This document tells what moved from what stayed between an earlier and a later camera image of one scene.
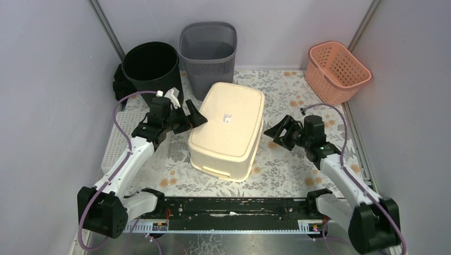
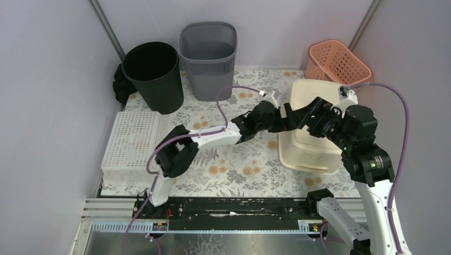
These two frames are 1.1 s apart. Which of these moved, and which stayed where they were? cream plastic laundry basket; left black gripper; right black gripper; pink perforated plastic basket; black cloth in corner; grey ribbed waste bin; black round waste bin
Moved: left black gripper; right black gripper; cream plastic laundry basket
Stayed: black cloth in corner; black round waste bin; pink perforated plastic basket; grey ribbed waste bin
